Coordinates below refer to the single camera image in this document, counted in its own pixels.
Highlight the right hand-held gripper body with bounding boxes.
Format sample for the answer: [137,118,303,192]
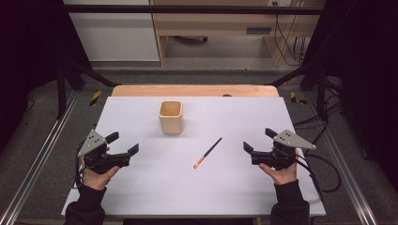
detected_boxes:
[250,128,317,172]

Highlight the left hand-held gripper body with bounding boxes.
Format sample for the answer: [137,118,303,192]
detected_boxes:
[77,128,131,175]

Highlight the beige square cup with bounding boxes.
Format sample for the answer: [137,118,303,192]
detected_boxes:
[158,99,184,136]

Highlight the person's left hand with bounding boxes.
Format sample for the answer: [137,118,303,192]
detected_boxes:
[80,147,121,191]

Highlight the person's right hand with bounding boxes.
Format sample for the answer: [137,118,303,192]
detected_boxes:
[258,149,299,186]

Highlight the yellow black tape piece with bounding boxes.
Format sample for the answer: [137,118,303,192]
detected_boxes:
[289,91,308,106]
[89,89,103,108]

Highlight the wooden table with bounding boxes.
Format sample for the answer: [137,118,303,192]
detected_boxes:
[111,84,280,98]

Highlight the white cabinet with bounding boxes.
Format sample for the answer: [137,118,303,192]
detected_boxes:
[62,0,161,62]

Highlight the black curtain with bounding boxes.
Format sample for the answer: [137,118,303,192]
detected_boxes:
[301,0,398,191]
[0,0,92,154]

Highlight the wooden desk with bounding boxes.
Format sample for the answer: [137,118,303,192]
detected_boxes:
[149,0,327,68]

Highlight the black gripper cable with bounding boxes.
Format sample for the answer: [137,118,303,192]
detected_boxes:
[295,152,343,203]
[72,140,88,190]

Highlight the aluminium floor rail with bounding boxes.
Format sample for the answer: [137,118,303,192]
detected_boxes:
[303,90,380,225]
[0,89,81,225]

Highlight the black frame leg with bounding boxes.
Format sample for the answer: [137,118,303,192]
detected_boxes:
[55,58,122,120]
[268,60,330,122]

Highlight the black cables under desk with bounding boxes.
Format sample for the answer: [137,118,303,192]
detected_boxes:
[271,1,309,68]

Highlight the black metal frame bar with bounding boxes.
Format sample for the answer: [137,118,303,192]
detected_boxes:
[62,4,327,16]

